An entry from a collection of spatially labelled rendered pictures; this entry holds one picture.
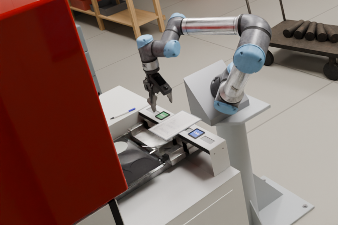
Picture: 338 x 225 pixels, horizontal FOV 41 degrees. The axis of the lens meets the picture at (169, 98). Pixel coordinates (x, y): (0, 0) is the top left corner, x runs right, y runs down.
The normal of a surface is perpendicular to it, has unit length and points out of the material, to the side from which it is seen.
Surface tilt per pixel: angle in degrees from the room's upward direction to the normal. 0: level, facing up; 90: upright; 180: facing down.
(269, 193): 90
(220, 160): 90
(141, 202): 0
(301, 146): 0
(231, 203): 90
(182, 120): 0
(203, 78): 46
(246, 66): 110
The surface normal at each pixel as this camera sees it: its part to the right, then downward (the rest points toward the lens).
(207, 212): 0.58, 0.27
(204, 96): 0.24, -0.38
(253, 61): -0.31, 0.79
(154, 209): -0.21, -0.86
